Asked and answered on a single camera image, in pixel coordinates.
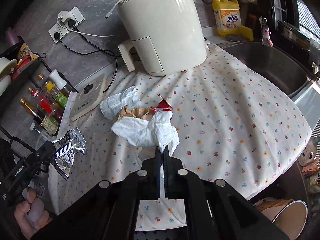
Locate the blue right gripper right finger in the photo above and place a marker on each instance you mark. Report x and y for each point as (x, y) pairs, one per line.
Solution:
(167, 172)

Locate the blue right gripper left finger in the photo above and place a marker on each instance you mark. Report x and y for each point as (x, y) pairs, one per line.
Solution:
(158, 171)

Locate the white paper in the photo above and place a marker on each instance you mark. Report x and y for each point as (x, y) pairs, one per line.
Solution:
(113, 104)
(158, 131)

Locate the silver foil wrapper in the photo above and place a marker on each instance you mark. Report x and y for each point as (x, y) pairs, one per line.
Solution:
(66, 148)

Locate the brown paper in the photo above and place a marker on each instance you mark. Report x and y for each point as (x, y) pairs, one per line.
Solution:
(143, 113)

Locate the red white small carton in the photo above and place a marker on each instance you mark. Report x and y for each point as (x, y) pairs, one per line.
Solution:
(163, 106)

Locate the black kitchen shelf rack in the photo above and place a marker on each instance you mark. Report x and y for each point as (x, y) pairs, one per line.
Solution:
(18, 83)

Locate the white round trash bin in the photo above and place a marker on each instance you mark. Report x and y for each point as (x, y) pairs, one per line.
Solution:
(288, 215)

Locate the steel kitchen sink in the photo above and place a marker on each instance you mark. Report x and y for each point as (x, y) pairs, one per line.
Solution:
(273, 64)

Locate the person's left hand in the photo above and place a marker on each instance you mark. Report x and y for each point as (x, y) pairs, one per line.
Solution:
(30, 214)

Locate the amber oil bottle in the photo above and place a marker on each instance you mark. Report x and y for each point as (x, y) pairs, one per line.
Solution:
(50, 125)

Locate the red cap sauce bottle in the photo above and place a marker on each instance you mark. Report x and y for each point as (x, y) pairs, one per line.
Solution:
(49, 106)

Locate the yellow cap green bottle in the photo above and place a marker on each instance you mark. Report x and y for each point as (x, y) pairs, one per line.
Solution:
(51, 89)

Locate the cream induction cooker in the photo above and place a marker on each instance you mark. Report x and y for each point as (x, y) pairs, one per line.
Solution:
(89, 97)

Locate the white pepper grinder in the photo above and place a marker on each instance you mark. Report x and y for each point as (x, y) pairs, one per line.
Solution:
(62, 85)

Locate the white air fryer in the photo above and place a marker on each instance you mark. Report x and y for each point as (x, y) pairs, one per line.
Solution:
(166, 35)

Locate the green white refill pouch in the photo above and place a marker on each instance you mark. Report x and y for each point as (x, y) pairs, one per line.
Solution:
(309, 161)

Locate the small pink figurine bottle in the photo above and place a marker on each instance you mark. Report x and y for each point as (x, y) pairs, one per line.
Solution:
(266, 41)

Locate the yellow detergent jug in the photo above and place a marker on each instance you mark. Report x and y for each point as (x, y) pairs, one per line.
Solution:
(228, 20)

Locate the black dish rack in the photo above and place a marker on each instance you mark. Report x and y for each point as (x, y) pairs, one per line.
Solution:
(295, 22)

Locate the wall power socket panel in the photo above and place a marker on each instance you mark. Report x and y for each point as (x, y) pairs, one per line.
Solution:
(63, 26)

